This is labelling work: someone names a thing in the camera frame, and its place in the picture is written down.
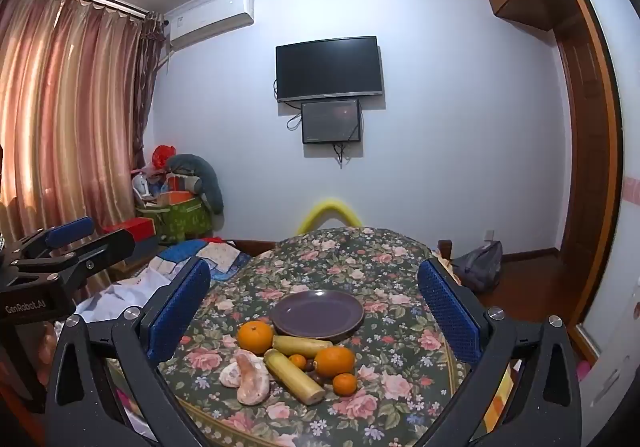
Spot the white air conditioner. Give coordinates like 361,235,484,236
167,0,255,51

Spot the purple ceramic plate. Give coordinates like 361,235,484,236
271,290,366,343

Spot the red plastic bag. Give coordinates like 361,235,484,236
152,144,177,171

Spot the grey backpack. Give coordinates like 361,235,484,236
451,240,504,294

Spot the floral tablecloth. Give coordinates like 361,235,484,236
159,227,482,447

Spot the orange box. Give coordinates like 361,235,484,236
158,190,194,206

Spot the blue patterned quilt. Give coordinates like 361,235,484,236
159,238,242,280

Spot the small black wall monitor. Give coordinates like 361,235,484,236
301,98,363,145

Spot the small peeled pomelo piece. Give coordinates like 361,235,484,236
219,361,242,389

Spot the large peeled pomelo piece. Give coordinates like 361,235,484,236
235,349,271,406

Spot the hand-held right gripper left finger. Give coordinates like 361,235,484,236
45,256,212,447

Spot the red flat box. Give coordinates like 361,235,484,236
102,218,154,241

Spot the black wall television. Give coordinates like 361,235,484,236
275,36,385,103

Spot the large orange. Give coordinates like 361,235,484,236
313,346,356,378
236,320,275,356

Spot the pink striped curtain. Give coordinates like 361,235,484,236
0,0,167,250

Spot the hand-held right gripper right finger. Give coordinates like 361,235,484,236
416,257,584,447

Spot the wooden door frame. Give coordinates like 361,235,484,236
549,0,627,330

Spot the white cloth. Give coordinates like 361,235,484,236
74,269,173,324

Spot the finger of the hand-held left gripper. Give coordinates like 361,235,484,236
20,216,96,258
10,229,136,278

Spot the peeled sugarcane piece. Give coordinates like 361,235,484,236
272,335,334,359
263,348,326,405

